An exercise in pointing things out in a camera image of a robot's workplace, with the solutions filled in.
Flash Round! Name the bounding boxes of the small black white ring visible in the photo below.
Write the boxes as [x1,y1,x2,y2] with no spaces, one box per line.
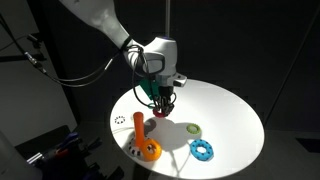
[114,114,127,125]

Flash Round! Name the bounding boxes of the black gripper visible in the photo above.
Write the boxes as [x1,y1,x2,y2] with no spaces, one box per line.
[153,86,176,116]

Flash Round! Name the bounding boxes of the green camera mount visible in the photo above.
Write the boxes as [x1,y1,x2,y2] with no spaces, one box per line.
[139,79,159,100]

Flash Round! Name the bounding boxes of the orange pole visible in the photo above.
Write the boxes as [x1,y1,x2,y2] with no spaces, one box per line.
[133,112,145,147]

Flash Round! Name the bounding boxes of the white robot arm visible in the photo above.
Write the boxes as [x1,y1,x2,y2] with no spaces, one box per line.
[59,0,179,117]

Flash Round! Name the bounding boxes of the orange ring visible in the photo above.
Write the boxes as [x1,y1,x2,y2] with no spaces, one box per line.
[140,138,163,163]

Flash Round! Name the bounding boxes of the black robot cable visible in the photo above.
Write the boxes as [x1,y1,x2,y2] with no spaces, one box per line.
[0,14,158,108]

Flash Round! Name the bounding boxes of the clamps on breadboard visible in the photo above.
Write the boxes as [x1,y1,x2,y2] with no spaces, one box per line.
[27,132,104,180]

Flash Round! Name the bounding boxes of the blue ring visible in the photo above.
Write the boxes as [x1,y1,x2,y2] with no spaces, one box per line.
[189,138,215,162]

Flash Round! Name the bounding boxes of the red ring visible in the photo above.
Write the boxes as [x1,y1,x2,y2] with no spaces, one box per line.
[152,108,168,119]

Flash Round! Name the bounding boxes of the white round table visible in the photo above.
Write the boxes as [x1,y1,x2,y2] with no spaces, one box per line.
[110,79,264,180]

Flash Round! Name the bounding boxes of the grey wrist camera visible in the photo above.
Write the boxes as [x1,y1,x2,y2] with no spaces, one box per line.
[173,75,187,87]

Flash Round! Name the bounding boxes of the black white striped base ring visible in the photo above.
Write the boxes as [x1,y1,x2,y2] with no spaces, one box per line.
[127,134,158,159]

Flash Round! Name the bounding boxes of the lime green ring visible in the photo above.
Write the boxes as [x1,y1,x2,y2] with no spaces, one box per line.
[185,123,202,136]

